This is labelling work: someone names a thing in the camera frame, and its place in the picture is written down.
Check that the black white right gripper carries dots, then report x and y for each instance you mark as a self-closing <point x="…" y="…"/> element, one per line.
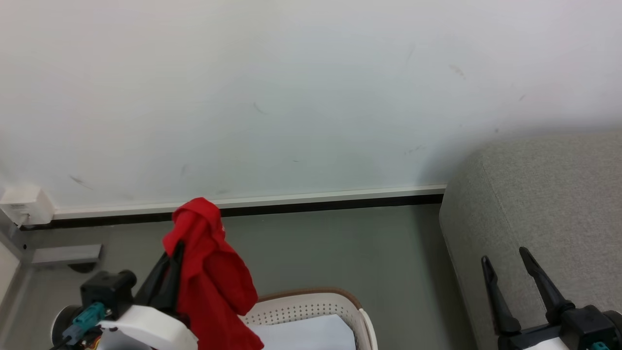
<point x="583" y="328"/>

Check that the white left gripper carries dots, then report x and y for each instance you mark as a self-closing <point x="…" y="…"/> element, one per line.
<point x="146" y="328"/>

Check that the red clothing item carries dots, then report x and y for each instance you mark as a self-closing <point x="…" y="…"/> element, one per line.
<point x="214" y="282"/>

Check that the white perforated laundry basket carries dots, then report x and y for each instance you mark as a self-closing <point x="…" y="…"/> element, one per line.
<point x="311" y="304"/>

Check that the grey fabric sofa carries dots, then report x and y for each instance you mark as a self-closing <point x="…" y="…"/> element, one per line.
<point x="544" y="204"/>

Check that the white cloth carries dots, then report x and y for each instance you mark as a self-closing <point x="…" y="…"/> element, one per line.
<point x="306" y="335"/>

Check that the white black baseboard strip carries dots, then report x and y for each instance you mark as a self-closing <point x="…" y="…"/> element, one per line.
<point x="316" y="201"/>

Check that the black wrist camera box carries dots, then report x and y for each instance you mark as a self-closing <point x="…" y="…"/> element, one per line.
<point x="108" y="289"/>

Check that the white wall socket box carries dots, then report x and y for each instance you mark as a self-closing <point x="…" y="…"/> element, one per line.
<point x="26" y="204"/>

